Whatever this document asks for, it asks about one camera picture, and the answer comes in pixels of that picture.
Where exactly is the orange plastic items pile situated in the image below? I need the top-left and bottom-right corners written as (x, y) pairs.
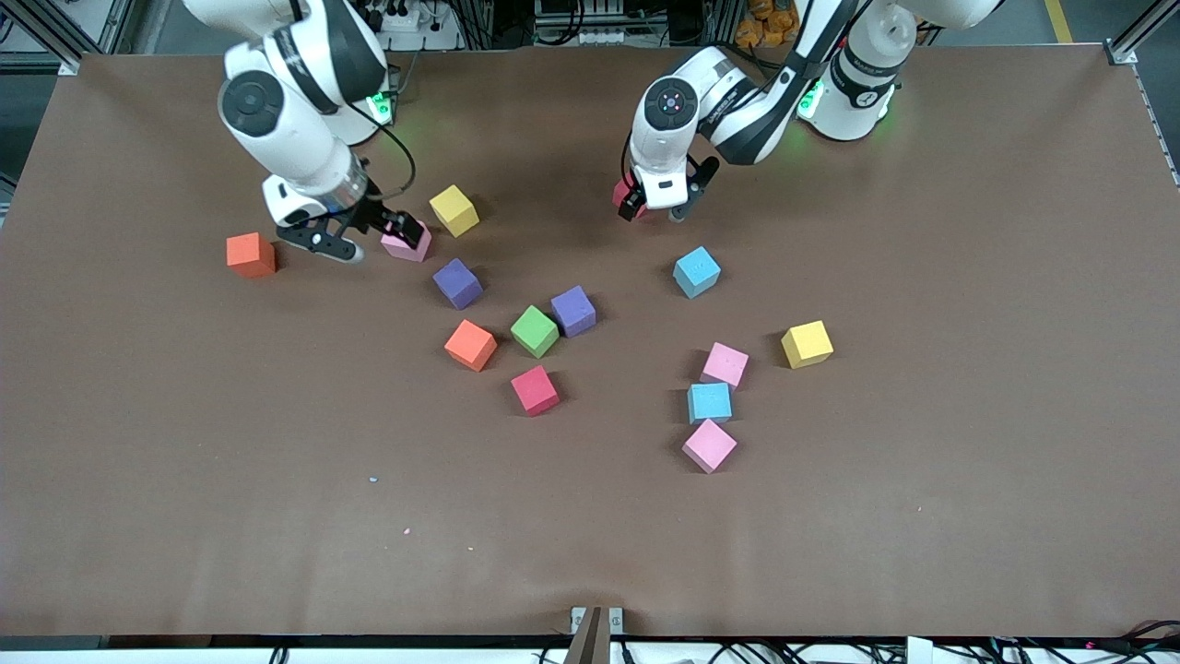
top-left (735, 0), bottom-right (801, 49)

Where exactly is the yellow foam cube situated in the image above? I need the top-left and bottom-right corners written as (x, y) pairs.
top-left (781, 320), bottom-right (835, 370)
top-left (429, 184), bottom-right (481, 239)

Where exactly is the white equipment box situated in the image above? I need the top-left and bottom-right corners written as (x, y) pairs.
top-left (535, 0), bottom-right (667, 47)

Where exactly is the grey metal bracket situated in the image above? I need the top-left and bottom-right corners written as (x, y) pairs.
top-left (570, 606), bottom-right (626, 637)

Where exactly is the white power strip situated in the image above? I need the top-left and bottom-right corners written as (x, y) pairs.
top-left (383, 0), bottom-right (462, 53)

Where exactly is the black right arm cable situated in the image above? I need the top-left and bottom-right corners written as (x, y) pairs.
top-left (290, 0), bottom-right (418, 202)

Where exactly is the blue foam cube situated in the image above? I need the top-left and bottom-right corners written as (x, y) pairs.
top-left (687, 382), bottom-right (734, 425)
top-left (672, 245), bottom-right (723, 300)

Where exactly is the orange foam cube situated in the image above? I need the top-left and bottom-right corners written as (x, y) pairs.
top-left (226, 231), bottom-right (277, 279)
top-left (443, 319), bottom-right (499, 374)

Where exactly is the aluminium table edge rail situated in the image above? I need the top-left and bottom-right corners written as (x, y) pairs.
top-left (1132, 63), bottom-right (1180, 190)

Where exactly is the dark camera mount post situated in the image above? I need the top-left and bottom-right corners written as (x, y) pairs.
top-left (563, 606), bottom-right (612, 664)

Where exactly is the brown table mat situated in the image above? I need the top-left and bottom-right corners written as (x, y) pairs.
top-left (0, 41), bottom-right (1180, 640)

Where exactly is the pink foam cube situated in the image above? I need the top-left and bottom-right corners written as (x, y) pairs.
top-left (681, 419), bottom-right (738, 475)
top-left (381, 219), bottom-right (433, 264)
top-left (700, 341), bottom-right (750, 389)

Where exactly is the purple foam cube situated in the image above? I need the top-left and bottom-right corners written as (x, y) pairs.
top-left (550, 285), bottom-right (597, 338)
top-left (432, 258), bottom-right (485, 311)

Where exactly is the aluminium frame profile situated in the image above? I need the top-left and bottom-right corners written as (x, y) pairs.
top-left (1106, 0), bottom-right (1180, 65)
top-left (0, 0), bottom-right (139, 77)

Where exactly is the green foam cube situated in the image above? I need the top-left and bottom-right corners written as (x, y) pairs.
top-left (510, 305), bottom-right (561, 360)

